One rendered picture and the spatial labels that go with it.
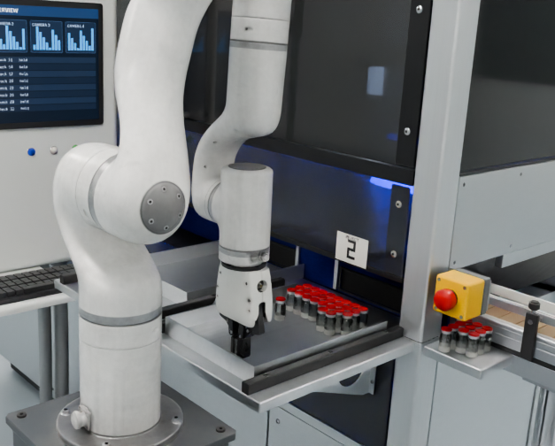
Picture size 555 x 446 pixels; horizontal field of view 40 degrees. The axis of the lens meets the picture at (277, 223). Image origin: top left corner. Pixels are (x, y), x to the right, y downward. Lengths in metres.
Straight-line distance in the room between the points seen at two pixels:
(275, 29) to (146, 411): 0.60
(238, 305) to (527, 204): 0.72
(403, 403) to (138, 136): 0.83
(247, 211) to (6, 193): 0.94
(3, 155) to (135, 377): 0.99
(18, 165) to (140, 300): 0.98
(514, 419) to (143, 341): 1.11
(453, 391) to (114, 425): 0.79
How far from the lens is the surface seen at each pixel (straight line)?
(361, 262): 1.56
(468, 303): 1.42
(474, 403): 1.77
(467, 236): 1.54
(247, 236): 1.21
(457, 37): 1.39
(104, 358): 1.12
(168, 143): 1.03
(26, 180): 2.03
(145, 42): 1.05
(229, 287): 1.27
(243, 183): 1.19
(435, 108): 1.41
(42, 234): 2.08
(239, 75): 1.18
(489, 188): 1.56
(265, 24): 1.17
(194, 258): 1.90
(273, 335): 1.48
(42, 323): 2.29
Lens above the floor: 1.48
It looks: 15 degrees down
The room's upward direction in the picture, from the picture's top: 3 degrees clockwise
